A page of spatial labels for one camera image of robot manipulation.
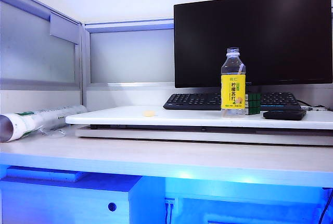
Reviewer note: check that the grey riser base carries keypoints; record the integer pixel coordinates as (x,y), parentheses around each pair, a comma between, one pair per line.
(130,133)

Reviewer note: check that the white under-desk cabinet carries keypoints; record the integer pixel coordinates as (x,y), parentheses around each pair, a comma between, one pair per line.
(65,203)

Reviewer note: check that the white raised board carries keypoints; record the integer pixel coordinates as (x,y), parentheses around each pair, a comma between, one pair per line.
(117,118)

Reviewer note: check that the black computer monitor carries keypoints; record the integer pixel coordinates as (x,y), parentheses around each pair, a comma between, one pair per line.
(286,39)

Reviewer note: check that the thin wooden stick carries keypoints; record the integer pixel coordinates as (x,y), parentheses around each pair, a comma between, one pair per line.
(242,69)

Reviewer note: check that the rolled white poster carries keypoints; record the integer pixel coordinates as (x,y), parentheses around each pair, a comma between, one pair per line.
(28,122)

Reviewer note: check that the frosted side partition panel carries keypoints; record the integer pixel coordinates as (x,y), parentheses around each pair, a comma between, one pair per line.
(33,52)

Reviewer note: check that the flat under-desk bracket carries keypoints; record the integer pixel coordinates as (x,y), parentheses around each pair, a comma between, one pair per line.
(41,174)

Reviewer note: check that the grey plate on partition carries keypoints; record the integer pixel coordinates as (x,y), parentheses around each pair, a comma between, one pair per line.
(63,27)

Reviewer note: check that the dark Rubik's cube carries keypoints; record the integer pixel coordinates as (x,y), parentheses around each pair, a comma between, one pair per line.
(254,104)

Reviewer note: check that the black keyboard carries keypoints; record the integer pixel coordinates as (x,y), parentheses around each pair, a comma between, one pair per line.
(192,101)

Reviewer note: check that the clear bottle with yellow label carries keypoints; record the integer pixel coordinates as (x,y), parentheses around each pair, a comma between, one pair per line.
(233,93)

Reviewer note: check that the yellow bottle cap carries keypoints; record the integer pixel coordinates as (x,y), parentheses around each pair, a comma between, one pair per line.
(149,113)

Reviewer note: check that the crumpled clear plastic wrap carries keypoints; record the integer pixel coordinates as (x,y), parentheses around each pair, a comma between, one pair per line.
(53,131)

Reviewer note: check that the white wall socket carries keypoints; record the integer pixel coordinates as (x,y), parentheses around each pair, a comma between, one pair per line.
(171,201)

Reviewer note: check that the flat black case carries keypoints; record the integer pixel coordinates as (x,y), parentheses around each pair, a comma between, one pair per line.
(284,115)

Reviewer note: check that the frosted rear partition panel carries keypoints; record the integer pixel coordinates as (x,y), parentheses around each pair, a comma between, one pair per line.
(130,57)

